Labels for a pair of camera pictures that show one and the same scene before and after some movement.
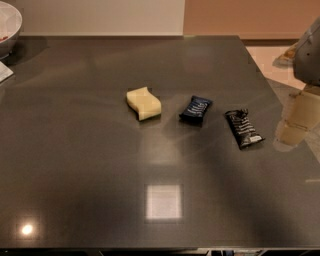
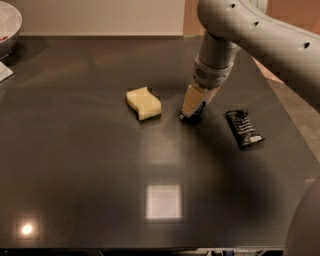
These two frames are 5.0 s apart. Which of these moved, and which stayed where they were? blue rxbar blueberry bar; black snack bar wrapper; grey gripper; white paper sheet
Moved: grey gripper
Stayed: black snack bar wrapper; white paper sheet; blue rxbar blueberry bar
